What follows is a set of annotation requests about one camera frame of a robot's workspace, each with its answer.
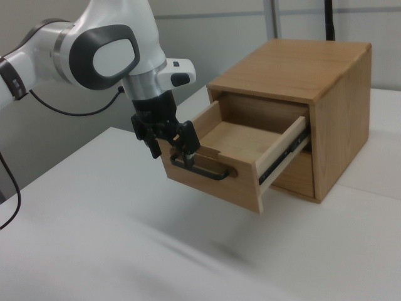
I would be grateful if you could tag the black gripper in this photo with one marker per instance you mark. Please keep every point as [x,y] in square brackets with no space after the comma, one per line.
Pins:
[155,108]

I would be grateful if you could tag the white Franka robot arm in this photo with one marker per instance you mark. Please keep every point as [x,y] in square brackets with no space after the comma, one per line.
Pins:
[109,59]

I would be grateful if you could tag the wooden two-drawer cabinet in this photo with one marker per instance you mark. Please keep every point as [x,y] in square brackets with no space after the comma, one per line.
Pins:
[344,125]

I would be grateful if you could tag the black stand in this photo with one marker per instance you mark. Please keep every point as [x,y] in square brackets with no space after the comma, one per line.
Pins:
[329,25]

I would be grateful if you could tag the grey partition post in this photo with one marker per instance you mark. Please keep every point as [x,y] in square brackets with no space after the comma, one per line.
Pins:
[275,19]

